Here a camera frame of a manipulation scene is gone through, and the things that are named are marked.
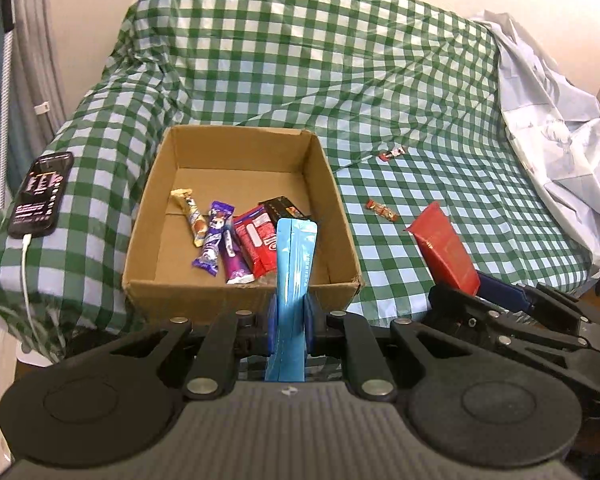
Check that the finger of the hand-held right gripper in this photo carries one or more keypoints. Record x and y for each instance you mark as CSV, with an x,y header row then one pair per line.
x,y
460,307
502,290

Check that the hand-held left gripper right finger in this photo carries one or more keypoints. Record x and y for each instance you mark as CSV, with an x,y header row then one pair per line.
x,y
310,317

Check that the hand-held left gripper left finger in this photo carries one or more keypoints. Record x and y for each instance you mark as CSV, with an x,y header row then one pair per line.
x,y
271,316

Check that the blue stick packet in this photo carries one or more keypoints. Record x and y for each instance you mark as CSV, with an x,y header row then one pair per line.
x,y
292,270

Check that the purple white tube packet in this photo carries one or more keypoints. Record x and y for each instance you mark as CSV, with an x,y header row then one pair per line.
x,y
234,260

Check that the red wafer packet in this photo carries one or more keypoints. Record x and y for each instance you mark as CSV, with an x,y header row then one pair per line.
x,y
255,240

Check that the purple chocolate bar wrapper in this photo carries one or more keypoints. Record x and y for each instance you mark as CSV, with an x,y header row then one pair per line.
x,y
212,245

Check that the brown cardboard box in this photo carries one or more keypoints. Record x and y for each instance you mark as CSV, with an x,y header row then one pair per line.
x,y
180,300

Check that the black snack bar packet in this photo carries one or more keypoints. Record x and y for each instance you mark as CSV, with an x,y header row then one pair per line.
x,y
282,206

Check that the small red orange candy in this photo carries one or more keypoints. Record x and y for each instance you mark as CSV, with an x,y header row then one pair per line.
x,y
381,210

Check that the gold wrapped snack bar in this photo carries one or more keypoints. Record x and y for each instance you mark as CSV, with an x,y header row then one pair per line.
x,y
192,217

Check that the white crumpled sheet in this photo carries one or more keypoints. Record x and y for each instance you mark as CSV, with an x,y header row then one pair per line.
x,y
555,135

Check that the small red white candy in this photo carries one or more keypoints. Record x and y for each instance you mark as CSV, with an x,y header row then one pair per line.
x,y
391,154

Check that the white stand base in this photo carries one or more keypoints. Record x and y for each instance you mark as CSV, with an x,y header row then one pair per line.
x,y
30,357

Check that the green white checkered cloth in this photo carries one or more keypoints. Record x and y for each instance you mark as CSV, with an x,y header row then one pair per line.
x,y
305,60

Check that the black smartphone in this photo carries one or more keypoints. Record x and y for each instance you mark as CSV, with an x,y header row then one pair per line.
x,y
40,195

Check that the white curtain clip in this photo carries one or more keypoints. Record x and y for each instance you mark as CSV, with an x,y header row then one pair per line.
x,y
42,107

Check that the grey curtain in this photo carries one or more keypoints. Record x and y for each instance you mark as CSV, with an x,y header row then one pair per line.
x,y
35,50

